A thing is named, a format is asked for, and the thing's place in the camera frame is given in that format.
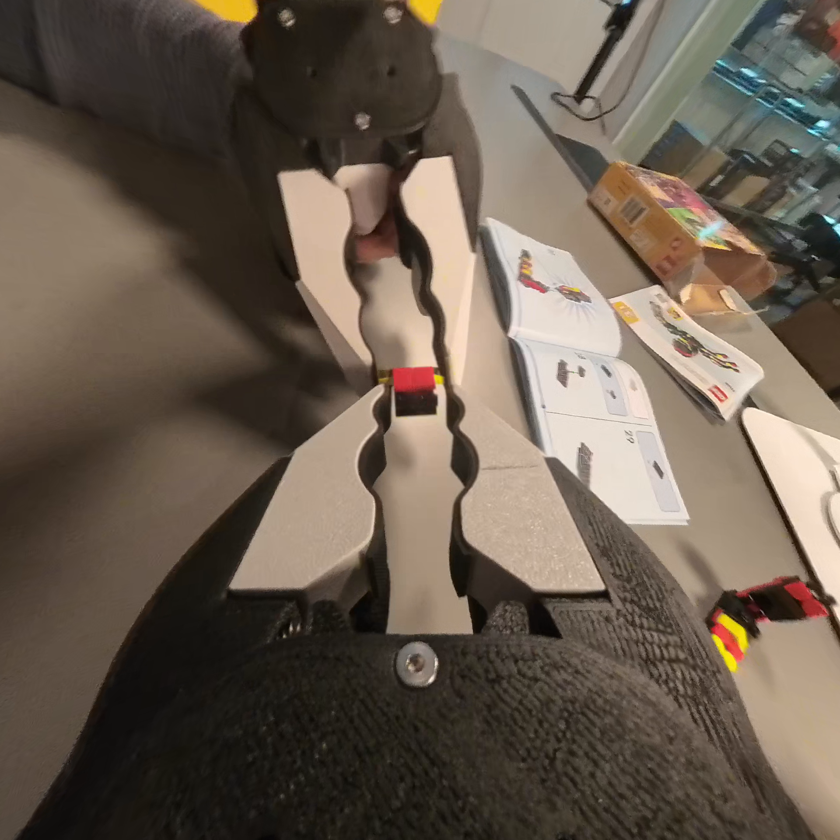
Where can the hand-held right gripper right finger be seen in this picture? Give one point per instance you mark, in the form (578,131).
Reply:
(525,525)

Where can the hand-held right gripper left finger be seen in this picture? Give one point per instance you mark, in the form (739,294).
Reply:
(315,512)

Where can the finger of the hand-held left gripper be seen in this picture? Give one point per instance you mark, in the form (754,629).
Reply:
(446,249)
(315,249)

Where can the red yellow lego assembly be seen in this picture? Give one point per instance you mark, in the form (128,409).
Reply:
(413,390)

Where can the beaded lego tail assembly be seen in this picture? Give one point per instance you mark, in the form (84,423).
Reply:
(774,604)

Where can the person's left forearm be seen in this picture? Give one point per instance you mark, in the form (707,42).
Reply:
(131,59)

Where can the person's left hand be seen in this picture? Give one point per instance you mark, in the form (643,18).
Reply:
(375,246)

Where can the yellow plastic bin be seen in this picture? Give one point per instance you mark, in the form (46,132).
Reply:
(423,8)

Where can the open instruction booklet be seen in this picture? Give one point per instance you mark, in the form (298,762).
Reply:
(564,315)

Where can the torn cardboard box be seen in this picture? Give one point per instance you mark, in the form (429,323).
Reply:
(656,210)

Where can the closed instruction booklet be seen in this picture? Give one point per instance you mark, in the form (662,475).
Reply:
(689,348)

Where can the black tripod stand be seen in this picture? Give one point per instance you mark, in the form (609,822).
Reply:
(607,46)

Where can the wooden book stand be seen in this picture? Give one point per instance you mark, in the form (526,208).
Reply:
(794,472)

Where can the storage shelves with boxes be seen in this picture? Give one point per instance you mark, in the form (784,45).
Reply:
(754,98)

